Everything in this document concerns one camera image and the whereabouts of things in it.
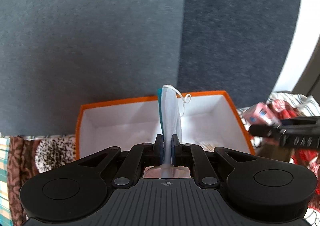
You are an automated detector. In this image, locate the pink small packet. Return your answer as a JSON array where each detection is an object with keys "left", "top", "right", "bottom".
[{"left": 242, "top": 102, "right": 281, "bottom": 126}]

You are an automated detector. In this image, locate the blue surgical face mask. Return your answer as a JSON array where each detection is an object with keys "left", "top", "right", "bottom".
[{"left": 158, "top": 84, "right": 191, "bottom": 179}]

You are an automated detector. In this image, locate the orange cardboard box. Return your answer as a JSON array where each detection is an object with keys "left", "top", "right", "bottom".
[{"left": 75, "top": 90, "right": 254, "bottom": 159}]

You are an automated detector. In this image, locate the black white speckled pouch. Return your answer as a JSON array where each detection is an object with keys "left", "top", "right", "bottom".
[{"left": 35, "top": 136, "right": 76, "bottom": 173}]

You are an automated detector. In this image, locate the dark blue sofa cushion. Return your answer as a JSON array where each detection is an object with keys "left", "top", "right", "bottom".
[{"left": 177, "top": 0, "right": 300, "bottom": 107}]

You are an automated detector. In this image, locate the patterned patchwork bedsheet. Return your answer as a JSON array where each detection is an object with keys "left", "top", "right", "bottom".
[{"left": 1, "top": 87, "right": 319, "bottom": 225}]

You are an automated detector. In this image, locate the grey sofa back cushion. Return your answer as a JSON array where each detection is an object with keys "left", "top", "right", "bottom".
[{"left": 1, "top": 0, "right": 184, "bottom": 136}]

